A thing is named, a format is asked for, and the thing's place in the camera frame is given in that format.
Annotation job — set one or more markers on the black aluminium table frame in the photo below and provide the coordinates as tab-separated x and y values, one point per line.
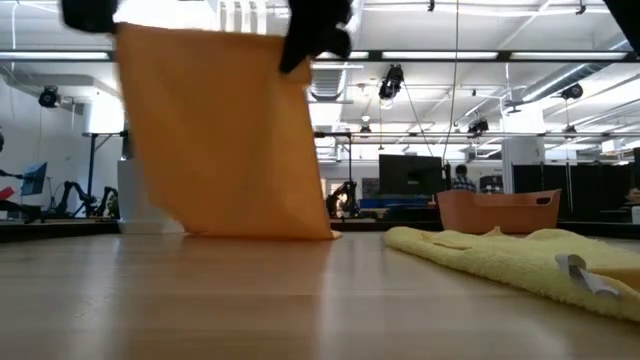
450	56

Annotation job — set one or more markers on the black computer monitor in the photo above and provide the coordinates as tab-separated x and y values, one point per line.
410	175

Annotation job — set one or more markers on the person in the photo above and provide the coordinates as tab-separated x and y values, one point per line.
462	182

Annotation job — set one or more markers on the orange plastic basket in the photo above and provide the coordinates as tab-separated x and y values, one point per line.
500	215

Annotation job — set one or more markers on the black background robot arm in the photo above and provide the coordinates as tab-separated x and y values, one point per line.
342	200
75	197

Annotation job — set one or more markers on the black office partition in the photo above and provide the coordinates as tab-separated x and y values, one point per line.
575	192

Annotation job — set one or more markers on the yellow microfiber towel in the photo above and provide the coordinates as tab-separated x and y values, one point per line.
500	260

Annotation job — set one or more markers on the blue-screen monitor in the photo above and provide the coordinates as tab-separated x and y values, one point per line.
34	179

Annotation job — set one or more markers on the black ceiling spotlight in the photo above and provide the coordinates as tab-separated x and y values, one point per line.
392	80
478	126
572	91
48	97

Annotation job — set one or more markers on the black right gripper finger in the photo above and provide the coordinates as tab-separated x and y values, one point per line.
300	50
336	42

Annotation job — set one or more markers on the white hexagonal planter pot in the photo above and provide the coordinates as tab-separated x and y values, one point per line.
131	200

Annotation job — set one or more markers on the orange microfiber towel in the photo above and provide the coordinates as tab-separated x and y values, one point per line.
220	150

